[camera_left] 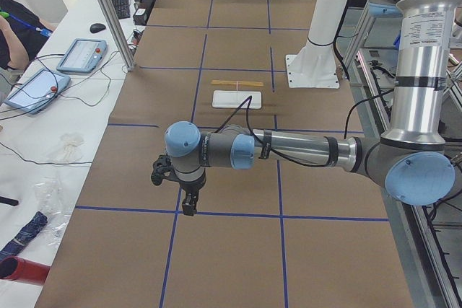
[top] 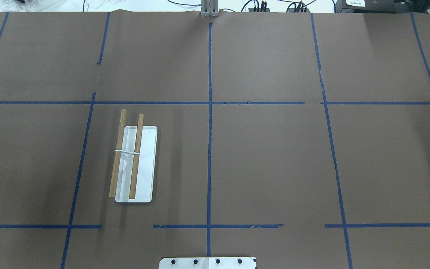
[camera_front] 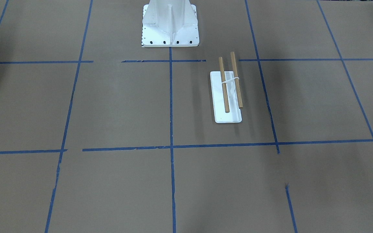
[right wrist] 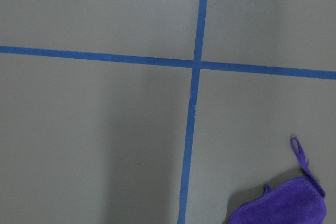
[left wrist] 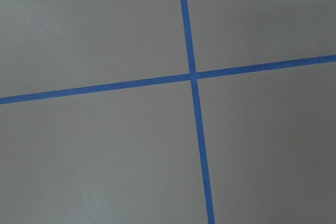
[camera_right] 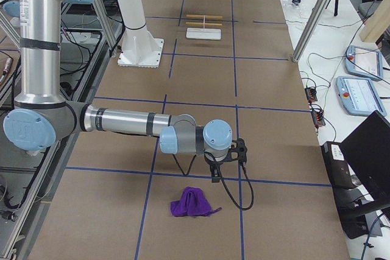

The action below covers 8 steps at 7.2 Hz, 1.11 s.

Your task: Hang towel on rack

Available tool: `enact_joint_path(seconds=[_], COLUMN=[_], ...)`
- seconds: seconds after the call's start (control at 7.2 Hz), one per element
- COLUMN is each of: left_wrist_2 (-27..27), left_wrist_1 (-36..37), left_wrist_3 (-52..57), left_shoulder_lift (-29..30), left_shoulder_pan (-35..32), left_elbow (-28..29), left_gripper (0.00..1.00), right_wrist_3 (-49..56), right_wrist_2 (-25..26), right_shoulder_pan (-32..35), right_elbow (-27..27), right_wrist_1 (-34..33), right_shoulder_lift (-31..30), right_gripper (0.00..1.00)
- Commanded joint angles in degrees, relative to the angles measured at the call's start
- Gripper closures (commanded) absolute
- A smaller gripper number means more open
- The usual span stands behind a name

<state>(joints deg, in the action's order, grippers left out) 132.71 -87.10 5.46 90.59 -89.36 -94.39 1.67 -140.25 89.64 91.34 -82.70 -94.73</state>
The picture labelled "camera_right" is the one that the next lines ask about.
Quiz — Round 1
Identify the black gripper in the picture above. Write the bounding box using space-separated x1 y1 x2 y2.
204 152 223 183

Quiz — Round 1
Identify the purple towel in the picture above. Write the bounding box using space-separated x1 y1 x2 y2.
170 186 222 217

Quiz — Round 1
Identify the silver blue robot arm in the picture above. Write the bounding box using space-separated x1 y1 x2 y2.
3 0 236 181

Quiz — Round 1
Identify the wooden towel rack white base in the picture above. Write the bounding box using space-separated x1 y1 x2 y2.
186 14 223 40

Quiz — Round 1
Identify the black computer box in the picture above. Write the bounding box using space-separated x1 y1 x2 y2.
321 141 354 189

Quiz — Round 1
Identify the orange black connector box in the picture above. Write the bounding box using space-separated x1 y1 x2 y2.
305 87 317 104

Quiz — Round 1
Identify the black monitor on stand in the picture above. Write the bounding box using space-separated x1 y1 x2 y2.
333 110 389 239

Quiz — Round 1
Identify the lower teach pendant tablet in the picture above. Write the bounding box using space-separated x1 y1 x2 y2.
336 76 387 116

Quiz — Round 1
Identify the teach pendant tablet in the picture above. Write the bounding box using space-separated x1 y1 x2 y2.
345 45 383 81
336 76 387 116

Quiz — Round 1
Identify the upper teach pendant tablet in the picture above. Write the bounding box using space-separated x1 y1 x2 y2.
345 45 383 81

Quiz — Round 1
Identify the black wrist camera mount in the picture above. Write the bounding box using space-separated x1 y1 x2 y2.
226 138 247 165

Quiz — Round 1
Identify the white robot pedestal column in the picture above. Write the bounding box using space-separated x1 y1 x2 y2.
117 0 164 68

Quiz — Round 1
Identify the aluminium frame post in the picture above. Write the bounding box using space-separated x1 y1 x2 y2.
292 0 330 63

